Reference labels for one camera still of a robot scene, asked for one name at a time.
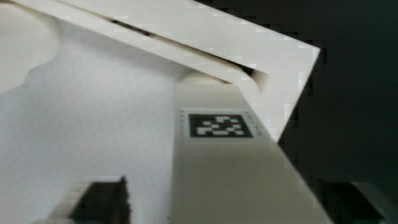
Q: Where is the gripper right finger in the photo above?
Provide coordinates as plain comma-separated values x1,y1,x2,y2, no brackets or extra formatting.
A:
354,182,398,224

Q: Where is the white desk tabletop tray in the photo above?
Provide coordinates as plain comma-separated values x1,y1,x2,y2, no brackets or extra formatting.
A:
0,25,187,224

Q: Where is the white right fence bar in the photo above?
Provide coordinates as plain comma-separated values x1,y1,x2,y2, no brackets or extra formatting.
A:
56,0,324,144

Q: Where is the white desk leg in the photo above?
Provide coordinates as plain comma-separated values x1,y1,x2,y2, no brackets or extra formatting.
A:
171,71,333,224
0,2,61,94

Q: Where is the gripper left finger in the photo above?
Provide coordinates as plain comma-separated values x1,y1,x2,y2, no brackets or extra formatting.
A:
34,180,123,224

